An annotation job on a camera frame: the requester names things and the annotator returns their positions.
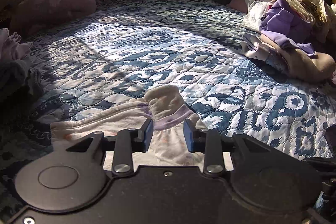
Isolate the blue white patterned quilt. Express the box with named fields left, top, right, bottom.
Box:
left=1, top=0, right=335, bottom=220

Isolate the tan brown garment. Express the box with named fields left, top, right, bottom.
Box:
left=260, top=34, right=335, bottom=83

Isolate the stack of folded grey clothes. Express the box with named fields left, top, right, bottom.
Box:
left=1, top=28, right=44, bottom=123

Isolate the white grey sock garment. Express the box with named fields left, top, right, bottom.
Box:
left=240, top=33, right=287, bottom=75

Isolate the purple pillow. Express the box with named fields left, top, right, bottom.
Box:
left=10, top=0, right=97, bottom=36

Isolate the purple garment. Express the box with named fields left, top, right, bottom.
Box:
left=259, top=0, right=315, bottom=56

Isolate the white floral baby garment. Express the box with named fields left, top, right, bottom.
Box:
left=50, top=85, right=206, bottom=168

